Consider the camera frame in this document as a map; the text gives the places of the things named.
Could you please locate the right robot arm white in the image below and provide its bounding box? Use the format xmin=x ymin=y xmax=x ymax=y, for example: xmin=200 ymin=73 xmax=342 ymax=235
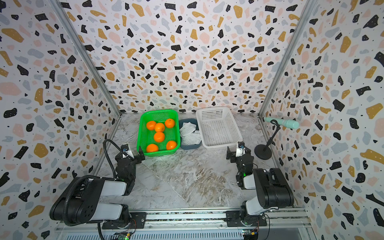
xmin=226 ymin=146 xmax=294 ymax=227

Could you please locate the black microphone stand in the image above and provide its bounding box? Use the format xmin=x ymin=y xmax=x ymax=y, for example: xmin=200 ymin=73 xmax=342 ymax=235
xmin=254 ymin=119 xmax=281 ymax=160

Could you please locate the white plastic mesh basket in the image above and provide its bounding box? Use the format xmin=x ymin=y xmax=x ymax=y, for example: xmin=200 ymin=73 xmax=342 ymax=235
xmin=196 ymin=107 xmax=243 ymax=151

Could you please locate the green plastic mesh basket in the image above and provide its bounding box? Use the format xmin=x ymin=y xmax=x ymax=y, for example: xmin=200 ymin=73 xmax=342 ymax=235
xmin=137 ymin=110 xmax=181 ymax=157

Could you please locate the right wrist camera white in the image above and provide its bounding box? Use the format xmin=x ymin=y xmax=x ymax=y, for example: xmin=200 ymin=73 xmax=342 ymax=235
xmin=236 ymin=142 xmax=246 ymax=157

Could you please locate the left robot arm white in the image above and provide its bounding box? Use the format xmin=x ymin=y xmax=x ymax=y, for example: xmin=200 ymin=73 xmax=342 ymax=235
xmin=50 ymin=149 xmax=145 ymax=229

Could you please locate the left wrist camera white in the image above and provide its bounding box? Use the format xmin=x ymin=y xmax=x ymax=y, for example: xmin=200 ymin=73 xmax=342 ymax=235
xmin=121 ymin=144 xmax=134 ymax=160

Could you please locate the netted orange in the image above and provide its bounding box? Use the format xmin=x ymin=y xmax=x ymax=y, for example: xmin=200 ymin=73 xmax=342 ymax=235
xmin=146 ymin=144 xmax=159 ymax=153
xmin=154 ymin=123 xmax=166 ymax=133
xmin=166 ymin=141 xmax=178 ymax=150
xmin=154 ymin=132 xmax=165 ymax=143
xmin=146 ymin=121 xmax=157 ymax=131

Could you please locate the dark teal plastic bin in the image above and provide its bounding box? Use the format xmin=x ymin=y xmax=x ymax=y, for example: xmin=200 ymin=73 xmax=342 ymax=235
xmin=179 ymin=118 xmax=202 ymax=150

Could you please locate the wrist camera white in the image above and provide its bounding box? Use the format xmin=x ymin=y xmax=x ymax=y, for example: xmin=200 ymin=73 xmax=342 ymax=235
xmin=236 ymin=142 xmax=246 ymax=157
xmin=121 ymin=144 xmax=134 ymax=160

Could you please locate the black corrugated cable conduit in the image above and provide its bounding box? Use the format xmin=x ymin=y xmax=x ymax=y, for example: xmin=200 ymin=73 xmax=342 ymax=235
xmin=61 ymin=138 xmax=124 ymax=223

